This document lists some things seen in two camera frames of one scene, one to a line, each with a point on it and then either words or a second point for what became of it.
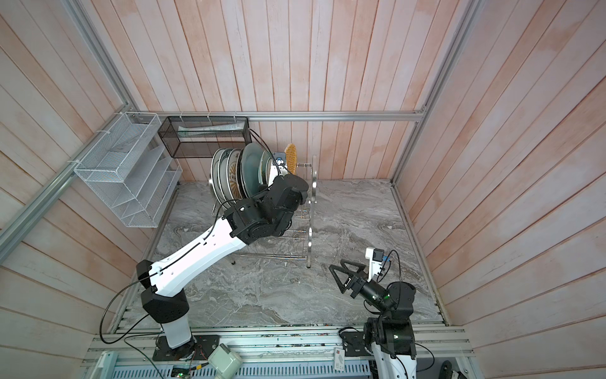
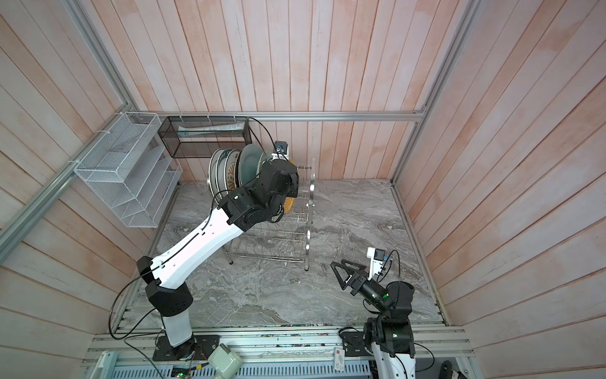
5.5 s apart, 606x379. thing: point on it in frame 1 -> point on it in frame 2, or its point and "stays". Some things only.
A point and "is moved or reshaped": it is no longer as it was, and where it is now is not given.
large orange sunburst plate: [232, 173] stays
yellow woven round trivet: [291, 154] is moved or reshaped
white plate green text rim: [222, 172] stays
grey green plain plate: [249, 159] stays
